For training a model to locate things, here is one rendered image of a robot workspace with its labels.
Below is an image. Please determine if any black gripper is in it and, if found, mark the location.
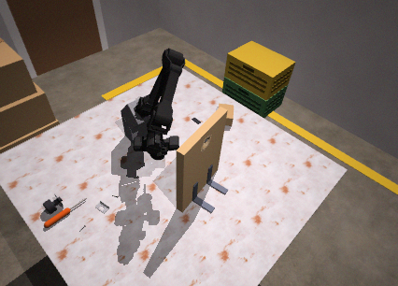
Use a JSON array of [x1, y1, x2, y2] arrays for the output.
[[134, 136, 179, 151]]

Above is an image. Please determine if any orange-handled screwdriver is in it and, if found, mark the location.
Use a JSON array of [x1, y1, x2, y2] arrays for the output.
[[44, 207, 73, 228]]

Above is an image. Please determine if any brown wooden door panel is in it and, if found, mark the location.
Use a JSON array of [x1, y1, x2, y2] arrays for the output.
[[176, 107, 228, 212]]

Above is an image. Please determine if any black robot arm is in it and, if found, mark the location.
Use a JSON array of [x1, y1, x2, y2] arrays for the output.
[[135, 49, 185, 158]]

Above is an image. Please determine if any tan cardboard box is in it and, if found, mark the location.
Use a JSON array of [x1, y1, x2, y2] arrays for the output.
[[219, 104, 234, 126]]

